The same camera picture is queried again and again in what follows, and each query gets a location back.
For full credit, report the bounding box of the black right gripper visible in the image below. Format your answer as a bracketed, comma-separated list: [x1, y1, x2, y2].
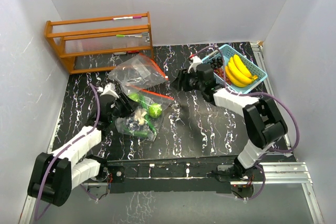
[169, 69, 204, 93]

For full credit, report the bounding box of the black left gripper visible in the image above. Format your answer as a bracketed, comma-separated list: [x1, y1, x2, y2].
[109, 92, 139, 123]

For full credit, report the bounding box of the clear bag with green food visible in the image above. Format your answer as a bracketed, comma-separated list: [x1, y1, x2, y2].
[114, 84, 175, 142]

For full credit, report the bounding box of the clear zip bag red seal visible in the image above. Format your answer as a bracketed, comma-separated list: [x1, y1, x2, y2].
[108, 54, 168, 89]

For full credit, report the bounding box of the dark fake grape bunch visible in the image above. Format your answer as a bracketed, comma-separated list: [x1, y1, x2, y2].
[208, 56, 225, 70]

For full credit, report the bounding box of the yellow fake banana bunch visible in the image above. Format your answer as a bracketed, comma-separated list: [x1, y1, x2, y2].
[225, 54, 258, 88]

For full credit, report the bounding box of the red fake grape bunch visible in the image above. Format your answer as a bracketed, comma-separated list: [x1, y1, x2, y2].
[214, 68, 232, 85]

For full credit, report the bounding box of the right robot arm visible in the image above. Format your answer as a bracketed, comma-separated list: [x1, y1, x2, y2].
[171, 63, 288, 180]

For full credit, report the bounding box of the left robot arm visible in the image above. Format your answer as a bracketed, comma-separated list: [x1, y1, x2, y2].
[27, 93, 139, 206]

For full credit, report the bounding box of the green fake lime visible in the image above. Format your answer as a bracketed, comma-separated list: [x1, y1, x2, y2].
[148, 103, 163, 118]
[128, 93, 140, 102]

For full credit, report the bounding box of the white fake garlic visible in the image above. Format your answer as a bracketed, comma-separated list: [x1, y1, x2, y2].
[133, 109, 147, 126]

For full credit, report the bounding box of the light blue plastic basket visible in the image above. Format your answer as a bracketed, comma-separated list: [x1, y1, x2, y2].
[202, 45, 268, 94]

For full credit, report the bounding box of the orange wooden rack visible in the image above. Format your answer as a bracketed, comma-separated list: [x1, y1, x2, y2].
[44, 12, 155, 74]

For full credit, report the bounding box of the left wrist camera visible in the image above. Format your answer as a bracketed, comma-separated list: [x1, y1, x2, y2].
[101, 82, 119, 98]

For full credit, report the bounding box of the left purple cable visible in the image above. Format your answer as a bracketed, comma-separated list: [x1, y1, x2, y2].
[33, 82, 106, 221]

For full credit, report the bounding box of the purple cable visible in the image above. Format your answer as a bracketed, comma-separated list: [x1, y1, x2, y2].
[194, 46, 300, 201]
[33, 82, 106, 221]

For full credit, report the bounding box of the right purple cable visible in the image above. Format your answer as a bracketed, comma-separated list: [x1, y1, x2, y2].
[194, 46, 300, 201]

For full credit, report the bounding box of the aluminium frame rail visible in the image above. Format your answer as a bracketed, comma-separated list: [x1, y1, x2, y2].
[28, 163, 313, 187]

